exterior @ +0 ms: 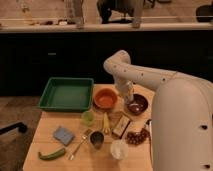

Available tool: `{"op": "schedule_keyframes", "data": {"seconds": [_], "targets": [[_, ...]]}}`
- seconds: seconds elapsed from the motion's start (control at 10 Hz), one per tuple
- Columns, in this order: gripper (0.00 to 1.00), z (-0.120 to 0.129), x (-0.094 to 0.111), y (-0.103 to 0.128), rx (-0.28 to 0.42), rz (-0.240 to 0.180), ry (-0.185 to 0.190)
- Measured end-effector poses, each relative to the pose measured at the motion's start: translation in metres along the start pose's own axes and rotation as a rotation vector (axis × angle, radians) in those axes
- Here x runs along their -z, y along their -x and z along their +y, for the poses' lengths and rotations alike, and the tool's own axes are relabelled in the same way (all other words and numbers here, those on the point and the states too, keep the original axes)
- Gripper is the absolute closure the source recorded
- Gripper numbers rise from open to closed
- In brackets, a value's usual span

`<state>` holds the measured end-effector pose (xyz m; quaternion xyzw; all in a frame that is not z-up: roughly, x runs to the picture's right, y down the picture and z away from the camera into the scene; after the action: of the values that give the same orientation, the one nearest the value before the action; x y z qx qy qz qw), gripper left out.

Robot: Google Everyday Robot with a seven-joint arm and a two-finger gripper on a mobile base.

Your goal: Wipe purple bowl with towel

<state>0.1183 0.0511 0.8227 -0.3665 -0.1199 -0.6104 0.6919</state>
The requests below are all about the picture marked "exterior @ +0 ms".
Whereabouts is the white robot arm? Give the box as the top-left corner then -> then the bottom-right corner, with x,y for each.
103,50 -> 213,171

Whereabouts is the dark purple bowl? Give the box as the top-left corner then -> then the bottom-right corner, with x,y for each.
126,94 -> 148,115

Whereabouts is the orange bowl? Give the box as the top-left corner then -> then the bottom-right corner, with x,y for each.
93,88 -> 117,109

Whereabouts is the brown snack box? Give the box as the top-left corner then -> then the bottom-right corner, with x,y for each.
112,115 -> 131,138

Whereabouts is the yellow banana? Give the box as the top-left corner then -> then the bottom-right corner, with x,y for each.
103,113 -> 110,134

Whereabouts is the light green cup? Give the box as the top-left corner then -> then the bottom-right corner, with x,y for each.
81,111 -> 95,126

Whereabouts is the dark metal cup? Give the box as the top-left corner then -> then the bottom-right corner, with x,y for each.
90,131 -> 104,149

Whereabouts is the metal spoon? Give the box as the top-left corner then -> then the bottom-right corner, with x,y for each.
68,129 -> 92,160

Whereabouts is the green plastic tray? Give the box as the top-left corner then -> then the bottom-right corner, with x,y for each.
39,77 -> 94,112

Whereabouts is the blue sponge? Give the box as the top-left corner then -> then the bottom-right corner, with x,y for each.
53,126 -> 75,146

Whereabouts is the green chili pepper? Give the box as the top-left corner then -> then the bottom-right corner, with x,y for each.
38,148 -> 66,161

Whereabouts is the black office chair base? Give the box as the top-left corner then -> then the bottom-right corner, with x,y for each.
0,122 -> 28,135

